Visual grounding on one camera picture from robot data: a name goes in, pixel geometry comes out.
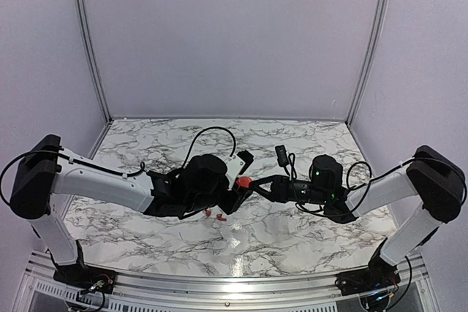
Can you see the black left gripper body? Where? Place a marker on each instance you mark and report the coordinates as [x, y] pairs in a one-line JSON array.
[[204, 202]]

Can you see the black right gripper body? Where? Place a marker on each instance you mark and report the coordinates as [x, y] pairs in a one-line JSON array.
[[314, 195]]

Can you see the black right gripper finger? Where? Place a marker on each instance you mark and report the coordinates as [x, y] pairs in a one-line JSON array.
[[265, 180], [267, 194]]

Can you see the red round charging case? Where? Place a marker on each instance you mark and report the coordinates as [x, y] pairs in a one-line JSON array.
[[243, 182]]

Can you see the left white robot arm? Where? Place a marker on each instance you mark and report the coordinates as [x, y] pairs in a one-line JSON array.
[[48, 170]]

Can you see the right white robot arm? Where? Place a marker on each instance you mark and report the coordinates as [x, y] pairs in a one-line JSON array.
[[437, 182]]

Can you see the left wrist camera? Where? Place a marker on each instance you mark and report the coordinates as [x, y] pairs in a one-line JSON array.
[[237, 165]]

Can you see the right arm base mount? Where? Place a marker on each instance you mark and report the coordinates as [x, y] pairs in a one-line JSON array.
[[378, 274]]

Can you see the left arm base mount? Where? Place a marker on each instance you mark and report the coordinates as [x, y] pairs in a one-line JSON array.
[[84, 276]]

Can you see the aluminium front rail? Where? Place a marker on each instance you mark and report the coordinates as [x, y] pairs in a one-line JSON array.
[[136, 291]]

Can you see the right metal corner post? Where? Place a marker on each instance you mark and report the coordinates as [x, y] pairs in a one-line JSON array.
[[368, 59]]

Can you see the metal corner post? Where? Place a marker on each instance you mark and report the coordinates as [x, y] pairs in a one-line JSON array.
[[92, 60], [368, 59]]

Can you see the left metal corner post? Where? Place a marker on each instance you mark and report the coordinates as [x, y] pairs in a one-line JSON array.
[[92, 60]]

